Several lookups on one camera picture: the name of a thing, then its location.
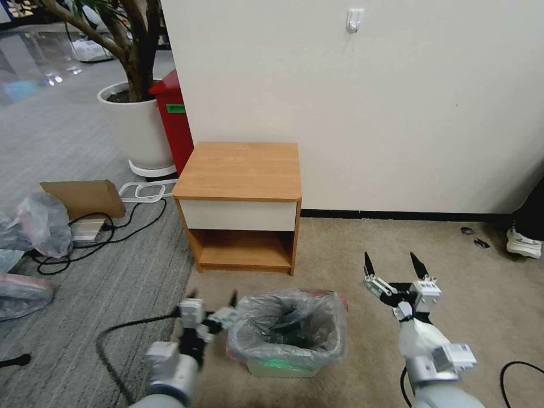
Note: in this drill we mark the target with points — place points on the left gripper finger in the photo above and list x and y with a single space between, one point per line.
192 295
225 316

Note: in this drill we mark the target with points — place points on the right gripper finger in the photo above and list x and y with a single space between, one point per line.
374 284
420 267

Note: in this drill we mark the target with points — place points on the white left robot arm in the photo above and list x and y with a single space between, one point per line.
170 382

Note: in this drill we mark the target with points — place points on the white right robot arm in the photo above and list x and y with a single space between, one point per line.
429 365

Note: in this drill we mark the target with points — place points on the clear grey garbage bag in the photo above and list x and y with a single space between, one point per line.
327 323

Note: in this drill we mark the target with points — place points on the dark rubbish in bag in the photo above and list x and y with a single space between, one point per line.
293 323

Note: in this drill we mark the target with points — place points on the small plastic trash can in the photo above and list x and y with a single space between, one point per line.
282 369

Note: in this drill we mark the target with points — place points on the crumpled clear plastic bag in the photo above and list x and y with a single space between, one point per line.
40 227

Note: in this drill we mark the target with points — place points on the clear bag with pink edge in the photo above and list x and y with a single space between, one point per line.
23 295

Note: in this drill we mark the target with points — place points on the small black floor scrap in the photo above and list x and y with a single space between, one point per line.
467 230
481 243

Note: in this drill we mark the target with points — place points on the person's white shoe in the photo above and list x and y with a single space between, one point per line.
523 244

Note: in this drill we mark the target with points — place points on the wooden nightstand with white drawer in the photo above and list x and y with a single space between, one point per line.
242 199

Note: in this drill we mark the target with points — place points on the silver flat box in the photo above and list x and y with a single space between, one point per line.
87 231

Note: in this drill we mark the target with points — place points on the white pot saucer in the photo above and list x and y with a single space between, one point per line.
148 170

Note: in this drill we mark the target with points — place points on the brown cardboard sheet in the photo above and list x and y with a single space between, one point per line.
85 197

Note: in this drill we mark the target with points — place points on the red bin with green label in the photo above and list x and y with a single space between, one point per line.
174 123

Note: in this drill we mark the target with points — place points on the large white plant pot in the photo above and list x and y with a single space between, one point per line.
136 127

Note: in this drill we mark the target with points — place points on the black rod end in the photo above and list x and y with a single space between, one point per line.
15 361

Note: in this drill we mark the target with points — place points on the indoor tree with brown trunk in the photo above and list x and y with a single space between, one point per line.
136 51

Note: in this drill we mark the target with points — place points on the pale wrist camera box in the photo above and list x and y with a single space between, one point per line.
427 295
192 311

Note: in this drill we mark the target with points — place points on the white wall hook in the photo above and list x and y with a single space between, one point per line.
355 19

